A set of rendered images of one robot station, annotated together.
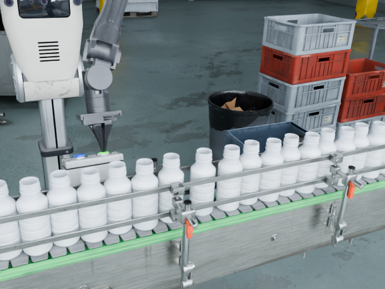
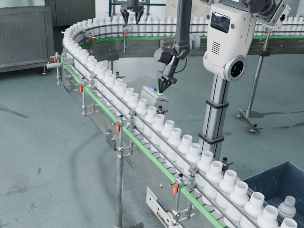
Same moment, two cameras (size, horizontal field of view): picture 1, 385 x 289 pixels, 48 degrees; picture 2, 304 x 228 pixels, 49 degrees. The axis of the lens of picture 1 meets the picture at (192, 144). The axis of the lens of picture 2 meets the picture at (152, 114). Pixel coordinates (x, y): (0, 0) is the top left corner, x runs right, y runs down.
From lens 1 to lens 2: 1.49 m
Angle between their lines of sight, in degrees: 71
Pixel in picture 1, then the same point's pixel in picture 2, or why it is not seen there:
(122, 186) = (125, 98)
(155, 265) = (124, 142)
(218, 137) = not seen: outside the picture
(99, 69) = (159, 51)
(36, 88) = (207, 64)
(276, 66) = not seen: outside the picture
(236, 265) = (147, 181)
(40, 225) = (107, 93)
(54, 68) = (215, 58)
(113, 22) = (177, 34)
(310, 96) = not seen: outside the picture
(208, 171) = (146, 118)
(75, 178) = (142, 93)
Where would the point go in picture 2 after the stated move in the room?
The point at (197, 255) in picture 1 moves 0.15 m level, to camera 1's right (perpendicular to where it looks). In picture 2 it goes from (135, 154) to (137, 176)
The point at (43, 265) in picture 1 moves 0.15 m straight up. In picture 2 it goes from (103, 107) to (103, 81)
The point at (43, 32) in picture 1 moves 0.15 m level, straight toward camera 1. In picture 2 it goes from (216, 37) to (192, 39)
